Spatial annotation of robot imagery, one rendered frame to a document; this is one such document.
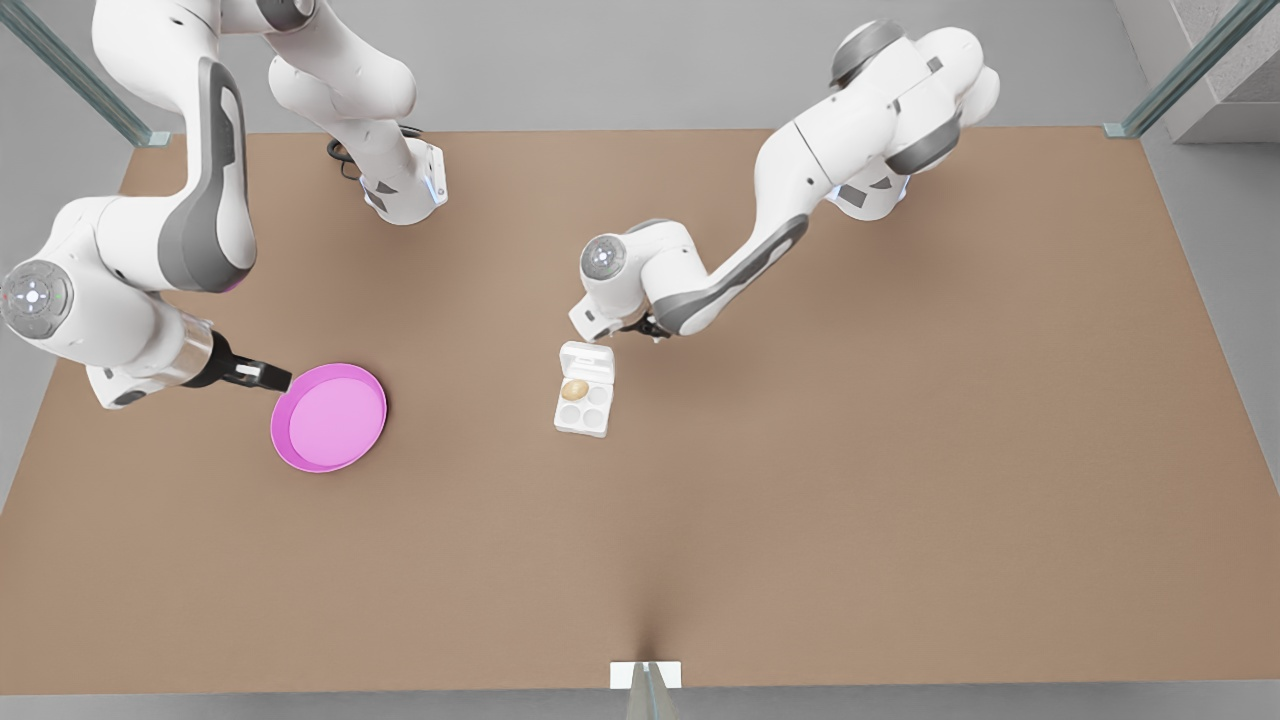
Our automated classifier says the pink round plate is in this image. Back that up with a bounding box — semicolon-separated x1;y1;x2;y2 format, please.
270;363;389;474

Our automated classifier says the silver frame post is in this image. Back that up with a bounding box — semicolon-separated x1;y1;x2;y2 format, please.
0;0;172;149
1103;0;1280;139
610;660;683;720

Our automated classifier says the black cable loop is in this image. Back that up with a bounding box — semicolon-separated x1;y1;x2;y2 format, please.
327;124;425;183

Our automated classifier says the white egg box base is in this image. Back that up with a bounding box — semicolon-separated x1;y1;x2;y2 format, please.
554;374;613;439

